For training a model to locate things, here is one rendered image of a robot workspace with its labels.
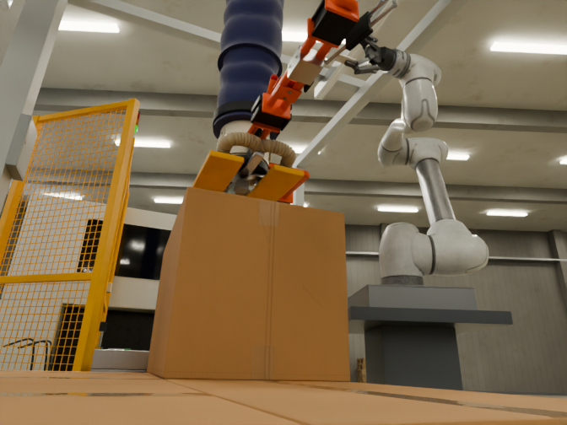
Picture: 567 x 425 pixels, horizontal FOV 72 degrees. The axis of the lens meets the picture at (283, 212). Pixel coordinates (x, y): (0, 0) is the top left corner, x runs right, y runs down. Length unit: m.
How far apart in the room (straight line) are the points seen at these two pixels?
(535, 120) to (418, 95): 7.60
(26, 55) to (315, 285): 2.22
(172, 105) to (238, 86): 6.42
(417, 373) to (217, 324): 0.78
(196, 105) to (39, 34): 5.10
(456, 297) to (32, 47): 2.49
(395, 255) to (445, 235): 0.21
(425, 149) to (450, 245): 0.57
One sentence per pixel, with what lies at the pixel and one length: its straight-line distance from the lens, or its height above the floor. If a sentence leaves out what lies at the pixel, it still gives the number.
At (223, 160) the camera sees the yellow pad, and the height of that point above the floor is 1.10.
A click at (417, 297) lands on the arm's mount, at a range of 1.36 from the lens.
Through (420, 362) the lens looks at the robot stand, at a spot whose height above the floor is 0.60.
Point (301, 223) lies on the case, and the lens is 0.95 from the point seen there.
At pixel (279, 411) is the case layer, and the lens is 0.27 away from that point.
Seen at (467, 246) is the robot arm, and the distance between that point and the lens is 1.59.
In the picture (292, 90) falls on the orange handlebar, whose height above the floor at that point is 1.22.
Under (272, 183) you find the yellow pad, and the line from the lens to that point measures 1.23.
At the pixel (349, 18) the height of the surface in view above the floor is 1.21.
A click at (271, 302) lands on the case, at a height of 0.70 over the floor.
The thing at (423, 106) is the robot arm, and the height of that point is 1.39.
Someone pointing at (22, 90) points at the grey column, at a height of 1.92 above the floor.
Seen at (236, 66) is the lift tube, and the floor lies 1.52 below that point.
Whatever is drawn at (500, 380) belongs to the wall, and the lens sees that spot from 14.66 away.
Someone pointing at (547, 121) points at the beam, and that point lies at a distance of 9.10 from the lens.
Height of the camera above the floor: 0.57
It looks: 22 degrees up
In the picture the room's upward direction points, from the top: 2 degrees clockwise
